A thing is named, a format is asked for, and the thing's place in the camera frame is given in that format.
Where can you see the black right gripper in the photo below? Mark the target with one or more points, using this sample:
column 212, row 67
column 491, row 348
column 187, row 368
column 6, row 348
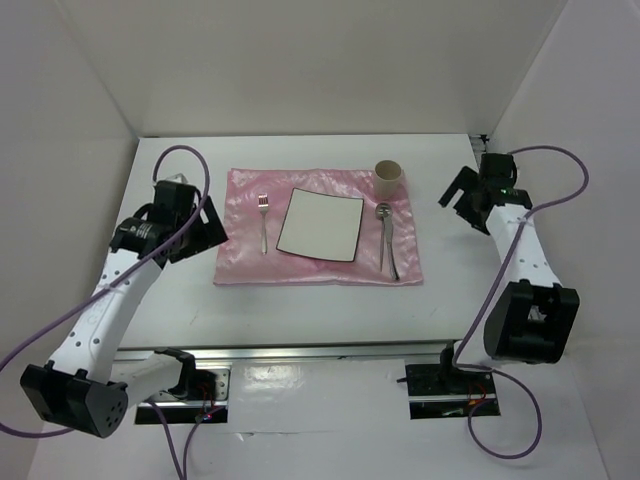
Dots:
column 464, row 181

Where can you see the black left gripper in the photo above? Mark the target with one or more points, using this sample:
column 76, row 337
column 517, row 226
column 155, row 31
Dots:
column 213, row 233

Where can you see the pink rose satin cloth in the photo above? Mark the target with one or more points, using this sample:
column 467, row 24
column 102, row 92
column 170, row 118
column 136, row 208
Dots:
column 240, row 261

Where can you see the silver fork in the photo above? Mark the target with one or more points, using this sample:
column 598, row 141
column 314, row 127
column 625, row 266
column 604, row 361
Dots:
column 263, row 206

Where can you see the beige paper cup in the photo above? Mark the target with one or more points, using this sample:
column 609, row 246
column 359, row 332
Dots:
column 387, row 176

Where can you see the silver table knife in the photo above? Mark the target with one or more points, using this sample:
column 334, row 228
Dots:
column 389, row 230

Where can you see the silver spoon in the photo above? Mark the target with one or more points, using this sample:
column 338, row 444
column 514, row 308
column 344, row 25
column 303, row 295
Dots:
column 379, row 210

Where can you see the white square plate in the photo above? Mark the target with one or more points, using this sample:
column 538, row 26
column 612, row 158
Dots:
column 321, row 226

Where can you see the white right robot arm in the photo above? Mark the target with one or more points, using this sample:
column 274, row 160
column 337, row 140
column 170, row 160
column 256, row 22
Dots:
column 528, row 314

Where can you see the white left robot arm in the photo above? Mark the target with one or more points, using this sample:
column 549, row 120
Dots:
column 77, row 387

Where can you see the aluminium right side rail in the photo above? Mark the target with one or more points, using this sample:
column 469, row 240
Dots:
column 479, row 143

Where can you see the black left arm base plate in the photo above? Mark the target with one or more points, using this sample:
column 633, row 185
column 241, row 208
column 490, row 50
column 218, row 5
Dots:
column 207, row 401

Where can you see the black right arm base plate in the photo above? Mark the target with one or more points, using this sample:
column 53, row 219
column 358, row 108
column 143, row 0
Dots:
column 433, row 394

